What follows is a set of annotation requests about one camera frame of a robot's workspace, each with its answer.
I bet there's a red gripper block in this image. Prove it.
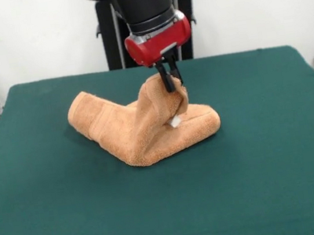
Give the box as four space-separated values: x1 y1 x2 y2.
121 9 200 99

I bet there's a tan terry towel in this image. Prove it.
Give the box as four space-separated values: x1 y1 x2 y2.
63 67 226 177

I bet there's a dark green table cloth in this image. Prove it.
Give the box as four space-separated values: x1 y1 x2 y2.
0 41 314 235

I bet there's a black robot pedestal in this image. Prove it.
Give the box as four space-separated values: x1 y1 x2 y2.
82 0 213 74

